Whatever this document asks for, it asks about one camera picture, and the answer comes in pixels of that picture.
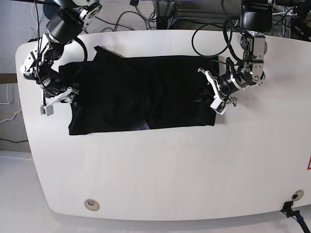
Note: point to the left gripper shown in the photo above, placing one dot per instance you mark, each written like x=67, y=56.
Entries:
x=220, y=87

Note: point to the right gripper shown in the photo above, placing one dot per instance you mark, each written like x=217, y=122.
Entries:
x=52, y=94

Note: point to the black T-shirt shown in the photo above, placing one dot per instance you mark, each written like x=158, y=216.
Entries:
x=118, y=94

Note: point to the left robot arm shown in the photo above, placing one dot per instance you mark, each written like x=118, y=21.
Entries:
x=256, y=20

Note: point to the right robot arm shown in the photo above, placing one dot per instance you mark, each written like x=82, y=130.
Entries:
x=62, y=29

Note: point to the blue round lamp base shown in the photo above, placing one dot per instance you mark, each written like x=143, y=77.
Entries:
x=50, y=9

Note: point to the left table grommet hole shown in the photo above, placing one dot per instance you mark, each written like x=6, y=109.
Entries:
x=91, y=205

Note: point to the table grommet hole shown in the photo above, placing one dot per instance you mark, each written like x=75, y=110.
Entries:
x=91, y=205
x=298, y=195

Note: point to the red warning sticker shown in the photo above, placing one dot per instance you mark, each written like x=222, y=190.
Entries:
x=309, y=164

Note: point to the right table grommet hole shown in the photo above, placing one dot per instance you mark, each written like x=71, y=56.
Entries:
x=298, y=195

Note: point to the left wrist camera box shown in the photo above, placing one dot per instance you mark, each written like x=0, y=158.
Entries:
x=219, y=106

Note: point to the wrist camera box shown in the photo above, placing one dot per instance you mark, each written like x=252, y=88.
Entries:
x=46, y=110
x=219, y=106

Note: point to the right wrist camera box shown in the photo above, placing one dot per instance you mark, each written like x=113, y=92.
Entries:
x=46, y=110

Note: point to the black frame base block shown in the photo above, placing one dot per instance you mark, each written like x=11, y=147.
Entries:
x=163, y=23

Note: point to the black clamp with cable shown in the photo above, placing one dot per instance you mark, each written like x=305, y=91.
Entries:
x=290, y=213

